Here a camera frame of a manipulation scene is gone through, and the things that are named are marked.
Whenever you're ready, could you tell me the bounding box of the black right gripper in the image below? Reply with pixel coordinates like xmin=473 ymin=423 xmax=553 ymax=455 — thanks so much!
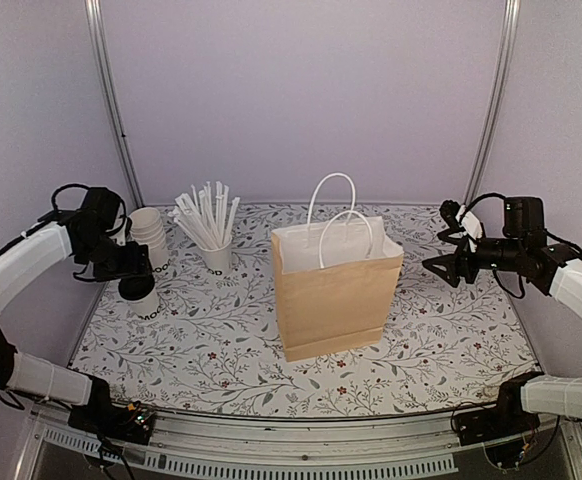
xmin=423 ymin=227 xmax=525 ymax=288

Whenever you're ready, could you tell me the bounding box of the bundle of wrapped white straws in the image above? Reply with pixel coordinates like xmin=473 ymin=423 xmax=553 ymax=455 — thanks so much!
xmin=167 ymin=181 xmax=240 ymax=251

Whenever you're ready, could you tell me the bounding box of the white paper coffee cup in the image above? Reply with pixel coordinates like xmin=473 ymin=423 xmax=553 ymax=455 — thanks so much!
xmin=126 ymin=291 xmax=162 ymax=320

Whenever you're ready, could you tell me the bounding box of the brown paper bag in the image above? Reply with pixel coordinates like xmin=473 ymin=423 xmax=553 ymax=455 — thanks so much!
xmin=269 ymin=172 xmax=405 ymax=364

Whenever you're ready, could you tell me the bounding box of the stack of white paper cups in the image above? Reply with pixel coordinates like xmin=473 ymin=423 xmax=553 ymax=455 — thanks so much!
xmin=129 ymin=207 xmax=169 ymax=273

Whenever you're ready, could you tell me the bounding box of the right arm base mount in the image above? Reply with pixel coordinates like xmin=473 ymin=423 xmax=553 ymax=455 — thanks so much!
xmin=450 ymin=372 xmax=541 ymax=469

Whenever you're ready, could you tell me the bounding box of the floral tablecloth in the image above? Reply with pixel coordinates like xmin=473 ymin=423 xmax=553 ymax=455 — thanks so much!
xmin=71 ymin=204 xmax=538 ymax=418

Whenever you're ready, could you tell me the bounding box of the black cup lid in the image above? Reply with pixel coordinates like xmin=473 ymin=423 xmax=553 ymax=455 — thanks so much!
xmin=118 ymin=276 xmax=155 ymax=301

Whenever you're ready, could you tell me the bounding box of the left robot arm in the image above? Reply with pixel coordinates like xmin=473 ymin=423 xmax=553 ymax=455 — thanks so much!
xmin=0 ymin=185 xmax=153 ymax=434

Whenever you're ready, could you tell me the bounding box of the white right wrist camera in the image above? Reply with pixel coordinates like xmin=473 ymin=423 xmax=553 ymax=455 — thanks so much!
xmin=439 ymin=200 xmax=484 ymax=244

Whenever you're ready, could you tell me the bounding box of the left aluminium frame post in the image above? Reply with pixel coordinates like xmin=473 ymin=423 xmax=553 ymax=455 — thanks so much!
xmin=84 ymin=0 xmax=145 ymax=208

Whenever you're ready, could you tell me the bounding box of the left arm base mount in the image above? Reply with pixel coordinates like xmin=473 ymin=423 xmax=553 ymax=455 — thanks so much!
xmin=68 ymin=376 xmax=156 ymax=453

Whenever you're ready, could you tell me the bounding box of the aluminium front rail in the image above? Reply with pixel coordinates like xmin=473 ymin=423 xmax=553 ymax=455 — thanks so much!
xmin=14 ymin=405 xmax=582 ymax=479

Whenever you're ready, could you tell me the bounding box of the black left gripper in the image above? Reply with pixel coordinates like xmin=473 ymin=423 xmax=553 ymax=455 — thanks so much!
xmin=79 ymin=232 xmax=152 ymax=282

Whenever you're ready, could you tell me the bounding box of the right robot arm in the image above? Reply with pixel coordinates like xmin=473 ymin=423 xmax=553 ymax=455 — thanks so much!
xmin=422 ymin=192 xmax=582 ymax=436

